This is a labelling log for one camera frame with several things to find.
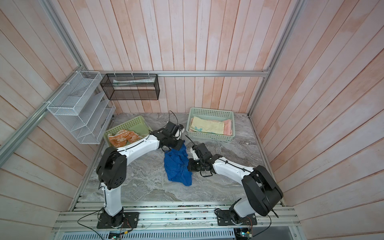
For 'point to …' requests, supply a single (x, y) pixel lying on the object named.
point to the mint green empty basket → (210, 113)
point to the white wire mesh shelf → (85, 112)
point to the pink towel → (228, 127)
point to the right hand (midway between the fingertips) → (187, 166)
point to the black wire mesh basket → (131, 86)
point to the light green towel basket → (138, 124)
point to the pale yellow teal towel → (207, 126)
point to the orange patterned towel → (120, 138)
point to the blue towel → (175, 162)
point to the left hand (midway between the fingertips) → (180, 146)
